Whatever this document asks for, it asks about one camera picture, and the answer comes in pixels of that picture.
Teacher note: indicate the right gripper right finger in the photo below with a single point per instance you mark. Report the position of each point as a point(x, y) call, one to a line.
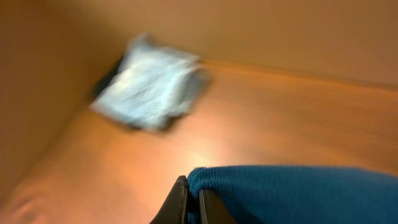
point(212, 209)

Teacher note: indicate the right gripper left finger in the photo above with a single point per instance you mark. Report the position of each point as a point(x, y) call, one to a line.
point(174, 208)

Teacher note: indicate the dark blue polo shirt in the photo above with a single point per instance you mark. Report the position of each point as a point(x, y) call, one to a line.
point(300, 194)

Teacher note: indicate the light blue denim shorts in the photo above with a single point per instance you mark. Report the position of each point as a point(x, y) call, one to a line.
point(153, 85)

